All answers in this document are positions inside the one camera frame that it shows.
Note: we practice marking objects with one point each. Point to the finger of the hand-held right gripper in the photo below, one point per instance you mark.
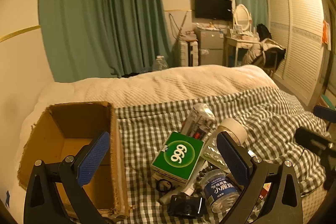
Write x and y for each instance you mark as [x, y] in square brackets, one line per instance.
[309, 138]
[325, 112]

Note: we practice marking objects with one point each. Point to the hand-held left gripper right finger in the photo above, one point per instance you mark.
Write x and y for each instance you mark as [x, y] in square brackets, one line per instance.
[232, 158]

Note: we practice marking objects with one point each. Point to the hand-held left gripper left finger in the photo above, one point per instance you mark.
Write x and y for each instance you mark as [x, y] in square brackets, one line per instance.
[95, 158]

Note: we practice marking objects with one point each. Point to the clear jar with blue label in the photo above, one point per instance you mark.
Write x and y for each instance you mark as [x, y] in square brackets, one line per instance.
[220, 190]

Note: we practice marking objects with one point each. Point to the brown cardboard box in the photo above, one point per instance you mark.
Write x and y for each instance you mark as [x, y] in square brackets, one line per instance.
[78, 116]

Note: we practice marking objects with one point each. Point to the green medicine box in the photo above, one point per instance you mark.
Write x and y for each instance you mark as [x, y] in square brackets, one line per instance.
[181, 155]

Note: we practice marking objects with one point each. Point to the silver foil packet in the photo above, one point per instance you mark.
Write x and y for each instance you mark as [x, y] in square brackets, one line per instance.
[199, 116]

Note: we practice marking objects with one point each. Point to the silver blister pack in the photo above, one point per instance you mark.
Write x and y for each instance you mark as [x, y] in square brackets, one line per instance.
[212, 154]

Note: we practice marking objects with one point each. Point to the white packet with red print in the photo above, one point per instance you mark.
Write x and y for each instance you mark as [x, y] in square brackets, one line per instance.
[265, 191]

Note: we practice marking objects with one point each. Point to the black glossy case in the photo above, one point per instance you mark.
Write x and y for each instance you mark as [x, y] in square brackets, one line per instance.
[183, 205]

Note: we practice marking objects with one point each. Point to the grey checked blanket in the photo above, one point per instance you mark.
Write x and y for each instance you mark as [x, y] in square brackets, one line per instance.
[157, 119]

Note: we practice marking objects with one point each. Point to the dark chair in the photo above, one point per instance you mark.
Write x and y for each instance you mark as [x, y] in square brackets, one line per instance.
[274, 60]

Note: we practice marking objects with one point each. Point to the white tube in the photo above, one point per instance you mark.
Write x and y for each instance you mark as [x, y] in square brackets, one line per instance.
[168, 199]

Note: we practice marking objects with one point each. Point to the orange hanging cloth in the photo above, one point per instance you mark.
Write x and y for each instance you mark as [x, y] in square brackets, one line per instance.
[326, 35]

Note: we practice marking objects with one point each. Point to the white louvred wardrobe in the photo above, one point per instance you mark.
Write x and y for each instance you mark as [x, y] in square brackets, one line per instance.
[299, 37]

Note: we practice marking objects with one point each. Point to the cream padded jacket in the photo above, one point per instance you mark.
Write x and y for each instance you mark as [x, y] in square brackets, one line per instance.
[256, 52]

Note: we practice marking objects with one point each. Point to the cream quilt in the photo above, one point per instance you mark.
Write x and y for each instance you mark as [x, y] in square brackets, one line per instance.
[157, 82]

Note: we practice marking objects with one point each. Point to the black bag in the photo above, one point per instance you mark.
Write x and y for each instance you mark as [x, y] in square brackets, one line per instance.
[263, 31]

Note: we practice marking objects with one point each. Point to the white dressing table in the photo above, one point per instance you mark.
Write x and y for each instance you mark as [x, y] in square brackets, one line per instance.
[236, 43]

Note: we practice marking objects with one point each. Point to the group of cosmetics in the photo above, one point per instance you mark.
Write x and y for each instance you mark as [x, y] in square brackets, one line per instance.
[242, 33]

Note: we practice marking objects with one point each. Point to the large clear water bottle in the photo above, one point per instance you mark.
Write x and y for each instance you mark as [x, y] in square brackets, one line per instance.
[160, 64]

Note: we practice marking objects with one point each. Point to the white suitcase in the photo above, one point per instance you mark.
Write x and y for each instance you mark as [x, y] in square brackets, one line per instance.
[186, 53]

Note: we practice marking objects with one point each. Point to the grey small fridge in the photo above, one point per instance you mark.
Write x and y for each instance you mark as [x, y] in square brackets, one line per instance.
[210, 45]

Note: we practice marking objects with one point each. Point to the white oval mirror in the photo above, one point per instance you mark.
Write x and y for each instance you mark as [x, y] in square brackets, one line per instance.
[242, 16]

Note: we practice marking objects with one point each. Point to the black wall television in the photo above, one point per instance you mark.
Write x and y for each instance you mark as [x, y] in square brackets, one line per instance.
[212, 7]

